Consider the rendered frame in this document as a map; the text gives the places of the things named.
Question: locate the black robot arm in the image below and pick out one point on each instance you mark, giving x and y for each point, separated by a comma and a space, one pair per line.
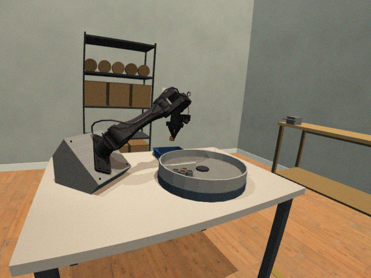
118, 135

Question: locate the blue open tray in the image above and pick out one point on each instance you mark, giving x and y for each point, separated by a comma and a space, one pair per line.
159, 151

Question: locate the grey round turntable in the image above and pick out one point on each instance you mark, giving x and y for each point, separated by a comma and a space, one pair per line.
227, 173

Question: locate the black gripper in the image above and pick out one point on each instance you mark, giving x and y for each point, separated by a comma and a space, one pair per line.
174, 128

